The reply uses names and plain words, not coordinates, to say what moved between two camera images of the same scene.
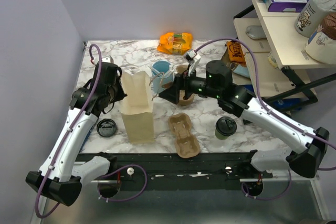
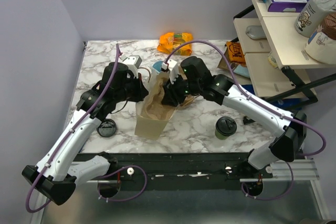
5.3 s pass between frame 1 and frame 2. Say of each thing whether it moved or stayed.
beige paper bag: moved
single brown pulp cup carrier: moved
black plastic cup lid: stayed
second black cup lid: stayed
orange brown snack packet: stayed
